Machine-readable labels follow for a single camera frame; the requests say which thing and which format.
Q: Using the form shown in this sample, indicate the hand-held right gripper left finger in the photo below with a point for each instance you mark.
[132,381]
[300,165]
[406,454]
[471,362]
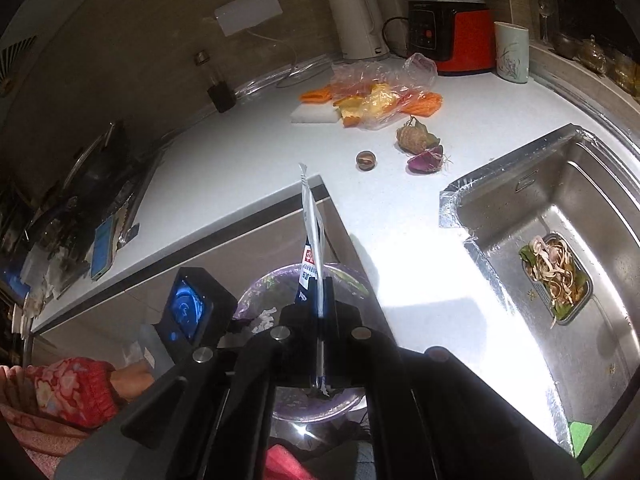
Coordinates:
[300,342]

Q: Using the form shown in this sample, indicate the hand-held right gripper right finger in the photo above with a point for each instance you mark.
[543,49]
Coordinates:
[345,342]

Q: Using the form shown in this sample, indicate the purple-lined trash bin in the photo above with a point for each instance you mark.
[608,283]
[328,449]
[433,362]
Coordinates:
[300,405]

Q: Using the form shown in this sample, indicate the white printed snack packet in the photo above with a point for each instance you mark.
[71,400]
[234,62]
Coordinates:
[312,240]

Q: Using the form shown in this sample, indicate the small brown chestnut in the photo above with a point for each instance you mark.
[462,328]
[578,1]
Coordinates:
[365,160]

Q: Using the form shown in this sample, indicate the purple onion peel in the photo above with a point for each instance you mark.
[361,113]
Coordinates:
[422,162]

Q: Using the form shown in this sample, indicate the yellow plastic wrapper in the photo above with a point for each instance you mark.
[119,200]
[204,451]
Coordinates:
[370,106]

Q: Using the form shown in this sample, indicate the clear plastic bag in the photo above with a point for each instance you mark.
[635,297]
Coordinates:
[380,72]

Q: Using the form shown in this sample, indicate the person's left forearm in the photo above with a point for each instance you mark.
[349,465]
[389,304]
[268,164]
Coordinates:
[65,390]

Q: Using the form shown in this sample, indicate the grey base cabinet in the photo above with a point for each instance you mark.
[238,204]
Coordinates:
[225,250]

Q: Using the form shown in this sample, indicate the smartphone with lit screen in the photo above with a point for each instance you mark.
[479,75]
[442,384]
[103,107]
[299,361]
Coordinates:
[102,250]

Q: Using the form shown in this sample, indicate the black gas stove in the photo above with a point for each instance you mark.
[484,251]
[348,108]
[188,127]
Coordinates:
[137,195]

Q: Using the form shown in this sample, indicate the pot with glass lid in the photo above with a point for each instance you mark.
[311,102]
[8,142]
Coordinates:
[97,165]

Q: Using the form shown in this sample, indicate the stainless steel sink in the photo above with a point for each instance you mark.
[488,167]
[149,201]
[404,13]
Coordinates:
[500,220]

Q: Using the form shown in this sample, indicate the pink fleece robe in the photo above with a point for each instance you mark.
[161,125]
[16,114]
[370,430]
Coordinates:
[30,440]

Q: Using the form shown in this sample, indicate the brown taro root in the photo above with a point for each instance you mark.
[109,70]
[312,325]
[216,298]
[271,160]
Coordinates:
[412,137]

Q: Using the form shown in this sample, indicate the dark glass bottle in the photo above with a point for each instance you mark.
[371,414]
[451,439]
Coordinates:
[220,92]

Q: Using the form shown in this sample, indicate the vegetable peel scraps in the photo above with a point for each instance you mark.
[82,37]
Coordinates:
[552,270]

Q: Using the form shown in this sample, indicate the metal sink strainer tray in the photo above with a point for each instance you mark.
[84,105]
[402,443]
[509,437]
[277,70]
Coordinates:
[585,285]

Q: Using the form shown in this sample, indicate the green sponge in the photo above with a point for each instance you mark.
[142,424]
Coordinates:
[580,437]

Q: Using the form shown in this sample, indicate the white electric kettle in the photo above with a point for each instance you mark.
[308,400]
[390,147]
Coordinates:
[355,20]

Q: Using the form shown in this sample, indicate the red and black blender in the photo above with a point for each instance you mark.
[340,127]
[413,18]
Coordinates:
[465,40]

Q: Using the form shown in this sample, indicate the white floral ceramic cup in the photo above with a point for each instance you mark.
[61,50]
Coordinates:
[511,52]

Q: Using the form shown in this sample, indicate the small dark teapot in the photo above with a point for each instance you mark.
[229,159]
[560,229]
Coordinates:
[566,42]

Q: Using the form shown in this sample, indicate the glass teapot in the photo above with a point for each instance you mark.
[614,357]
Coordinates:
[593,55]

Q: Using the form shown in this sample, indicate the amber glass jar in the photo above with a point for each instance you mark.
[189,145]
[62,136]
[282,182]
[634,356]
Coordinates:
[634,80]
[621,67]

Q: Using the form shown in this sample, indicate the wine glass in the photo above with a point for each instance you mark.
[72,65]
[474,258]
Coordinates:
[544,5]

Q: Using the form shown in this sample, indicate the white wall socket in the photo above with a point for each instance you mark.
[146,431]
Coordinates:
[247,10]

